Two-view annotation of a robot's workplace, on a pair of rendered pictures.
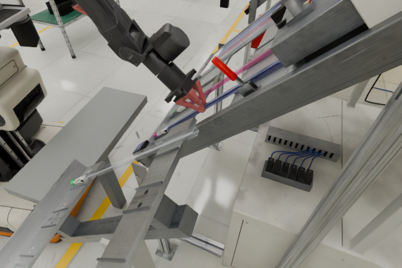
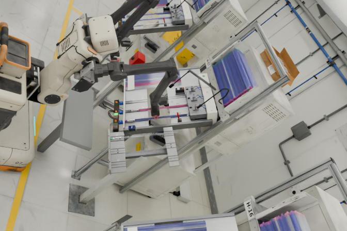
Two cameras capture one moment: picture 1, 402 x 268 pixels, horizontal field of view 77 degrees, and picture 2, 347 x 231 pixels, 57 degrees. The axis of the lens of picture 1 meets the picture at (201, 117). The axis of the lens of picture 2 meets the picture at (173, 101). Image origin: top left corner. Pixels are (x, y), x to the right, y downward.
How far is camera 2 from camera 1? 2.20 m
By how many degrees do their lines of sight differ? 50
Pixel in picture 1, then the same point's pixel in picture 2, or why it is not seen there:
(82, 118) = (71, 100)
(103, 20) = (158, 96)
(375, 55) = (206, 124)
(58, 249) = (14, 177)
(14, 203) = (11, 145)
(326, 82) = (198, 125)
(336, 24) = (203, 116)
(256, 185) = (149, 143)
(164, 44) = (162, 102)
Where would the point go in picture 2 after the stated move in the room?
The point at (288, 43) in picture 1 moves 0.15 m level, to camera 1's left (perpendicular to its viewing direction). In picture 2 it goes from (193, 115) to (182, 113)
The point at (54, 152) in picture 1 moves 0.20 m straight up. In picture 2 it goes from (72, 121) to (88, 106)
